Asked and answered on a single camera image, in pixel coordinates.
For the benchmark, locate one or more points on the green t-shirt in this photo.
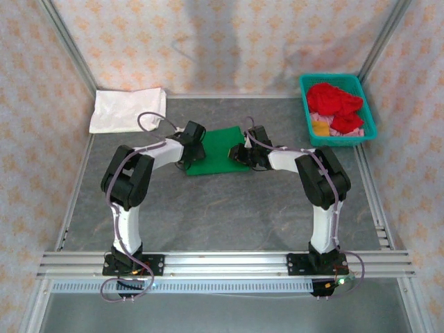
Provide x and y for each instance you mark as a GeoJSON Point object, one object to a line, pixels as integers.
{"type": "Point", "coordinates": [218, 152]}

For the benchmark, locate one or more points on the orange cloth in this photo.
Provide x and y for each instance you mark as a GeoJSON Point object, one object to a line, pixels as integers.
{"type": "Point", "coordinates": [319, 129]}

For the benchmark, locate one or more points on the pink cloth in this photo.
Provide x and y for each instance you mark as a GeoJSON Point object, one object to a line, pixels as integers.
{"type": "Point", "coordinates": [320, 117]}

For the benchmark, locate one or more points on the white folded t-shirt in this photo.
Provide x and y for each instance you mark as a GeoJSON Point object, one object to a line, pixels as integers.
{"type": "Point", "coordinates": [118, 111]}

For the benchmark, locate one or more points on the red t-shirt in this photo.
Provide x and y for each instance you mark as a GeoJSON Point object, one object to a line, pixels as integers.
{"type": "Point", "coordinates": [326, 98]}

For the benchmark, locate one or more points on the teal plastic basket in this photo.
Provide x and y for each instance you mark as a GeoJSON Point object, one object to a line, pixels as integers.
{"type": "Point", "coordinates": [368, 114]}

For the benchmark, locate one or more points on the aluminium frame cross bar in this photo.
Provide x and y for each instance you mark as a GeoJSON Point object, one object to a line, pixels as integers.
{"type": "Point", "coordinates": [243, 96]}

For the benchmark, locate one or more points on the aluminium mounting rail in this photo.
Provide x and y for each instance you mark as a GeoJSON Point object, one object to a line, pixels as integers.
{"type": "Point", "coordinates": [225, 263]}

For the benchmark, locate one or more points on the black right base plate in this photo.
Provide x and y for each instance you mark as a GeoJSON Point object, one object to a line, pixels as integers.
{"type": "Point", "coordinates": [296, 265]}

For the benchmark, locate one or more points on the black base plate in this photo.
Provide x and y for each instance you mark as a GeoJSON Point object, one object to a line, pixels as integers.
{"type": "Point", "coordinates": [156, 265]}
{"type": "Point", "coordinates": [296, 265]}

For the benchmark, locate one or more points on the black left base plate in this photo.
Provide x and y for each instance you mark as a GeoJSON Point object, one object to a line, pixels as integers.
{"type": "Point", "coordinates": [156, 265]}

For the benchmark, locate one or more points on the aluminium frame post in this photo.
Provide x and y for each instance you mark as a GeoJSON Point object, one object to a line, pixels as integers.
{"type": "Point", "coordinates": [69, 45]}
{"type": "Point", "coordinates": [383, 38]}

